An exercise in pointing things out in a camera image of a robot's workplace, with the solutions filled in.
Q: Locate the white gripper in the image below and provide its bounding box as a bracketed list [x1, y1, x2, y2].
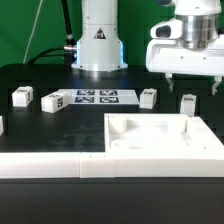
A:
[146, 17, 224, 96]

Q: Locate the white square tabletop part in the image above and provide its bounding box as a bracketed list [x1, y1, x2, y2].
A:
[104, 113, 224, 154]

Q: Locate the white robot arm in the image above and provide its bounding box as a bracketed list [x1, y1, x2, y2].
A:
[72, 0, 224, 84]

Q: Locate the fiducial tag sheet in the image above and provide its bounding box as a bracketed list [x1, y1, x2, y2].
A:
[60, 89, 139, 105]

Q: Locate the green backdrop curtain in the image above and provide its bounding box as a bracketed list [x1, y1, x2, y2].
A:
[0, 0, 174, 67]

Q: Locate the white U-shaped fence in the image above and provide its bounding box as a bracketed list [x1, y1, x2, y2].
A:
[0, 150, 224, 179]

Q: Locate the white block at left edge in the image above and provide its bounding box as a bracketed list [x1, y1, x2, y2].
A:
[0, 116, 4, 136]

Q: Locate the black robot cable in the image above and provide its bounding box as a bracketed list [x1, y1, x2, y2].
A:
[27, 0, 78, 65]

